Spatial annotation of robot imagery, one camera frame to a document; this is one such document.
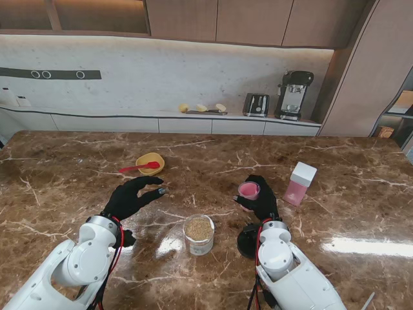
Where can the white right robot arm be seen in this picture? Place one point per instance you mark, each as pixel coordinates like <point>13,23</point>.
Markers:
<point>290,274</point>

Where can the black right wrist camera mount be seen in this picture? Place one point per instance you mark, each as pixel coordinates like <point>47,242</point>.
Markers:
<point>250,230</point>

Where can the open lit wall cabinet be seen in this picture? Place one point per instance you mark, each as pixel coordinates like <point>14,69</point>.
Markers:
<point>96,16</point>

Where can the white counter with drawers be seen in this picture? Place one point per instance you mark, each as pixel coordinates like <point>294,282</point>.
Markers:
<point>184,124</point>

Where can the red plastic scoop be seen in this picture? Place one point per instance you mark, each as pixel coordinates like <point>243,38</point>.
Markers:
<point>151,165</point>

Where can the black wall socket strip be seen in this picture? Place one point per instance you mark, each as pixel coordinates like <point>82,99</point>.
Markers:
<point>64,74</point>

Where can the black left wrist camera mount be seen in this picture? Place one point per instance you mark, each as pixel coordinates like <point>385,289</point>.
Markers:
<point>128,238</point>

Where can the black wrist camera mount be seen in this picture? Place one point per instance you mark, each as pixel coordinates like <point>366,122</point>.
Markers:
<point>128,238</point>
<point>250,230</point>

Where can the pink measuring cup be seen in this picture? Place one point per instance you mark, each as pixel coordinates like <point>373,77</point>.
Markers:
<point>248,190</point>

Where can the open shelf unit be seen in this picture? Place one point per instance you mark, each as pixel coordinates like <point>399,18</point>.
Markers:
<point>401,129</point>

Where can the dark wooden cutting board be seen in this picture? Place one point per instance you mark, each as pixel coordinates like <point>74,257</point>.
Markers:
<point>198,112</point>

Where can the white countertop device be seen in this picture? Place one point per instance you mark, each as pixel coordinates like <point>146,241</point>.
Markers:
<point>23,101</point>
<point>7,97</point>

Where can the black espresso machine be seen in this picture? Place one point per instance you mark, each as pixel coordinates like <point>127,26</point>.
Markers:
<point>292,93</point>

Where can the yellow lemon piece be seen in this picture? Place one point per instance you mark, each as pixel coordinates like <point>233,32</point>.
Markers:
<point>183,108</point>
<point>201,108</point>
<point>220,107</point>

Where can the wooden wall cabinet doors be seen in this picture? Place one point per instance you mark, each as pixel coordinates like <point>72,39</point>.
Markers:
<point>251,21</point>

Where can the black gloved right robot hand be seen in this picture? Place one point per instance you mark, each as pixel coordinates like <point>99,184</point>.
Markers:
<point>266,200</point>

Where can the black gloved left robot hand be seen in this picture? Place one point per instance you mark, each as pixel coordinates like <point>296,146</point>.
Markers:
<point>129,200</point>

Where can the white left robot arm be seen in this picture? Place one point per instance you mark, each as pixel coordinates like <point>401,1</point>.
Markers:
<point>64,268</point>

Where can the yellow plastic bowl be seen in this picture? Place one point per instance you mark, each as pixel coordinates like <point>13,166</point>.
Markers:
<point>150,168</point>

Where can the black round jar lid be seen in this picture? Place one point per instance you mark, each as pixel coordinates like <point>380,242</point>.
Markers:
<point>246,247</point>

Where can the small wooden box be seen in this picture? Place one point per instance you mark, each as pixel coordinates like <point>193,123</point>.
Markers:
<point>385,131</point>

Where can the clear labelled grain jar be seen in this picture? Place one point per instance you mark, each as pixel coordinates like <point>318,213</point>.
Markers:
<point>198,239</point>

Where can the pink container with white lid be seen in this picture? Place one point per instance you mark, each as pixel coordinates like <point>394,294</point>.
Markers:
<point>300,187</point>

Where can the black and steel toaster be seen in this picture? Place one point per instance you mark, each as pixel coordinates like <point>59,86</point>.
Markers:
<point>256,105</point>

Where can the tall wooden side panel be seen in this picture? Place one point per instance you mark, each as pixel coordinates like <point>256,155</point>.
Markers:
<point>358,80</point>

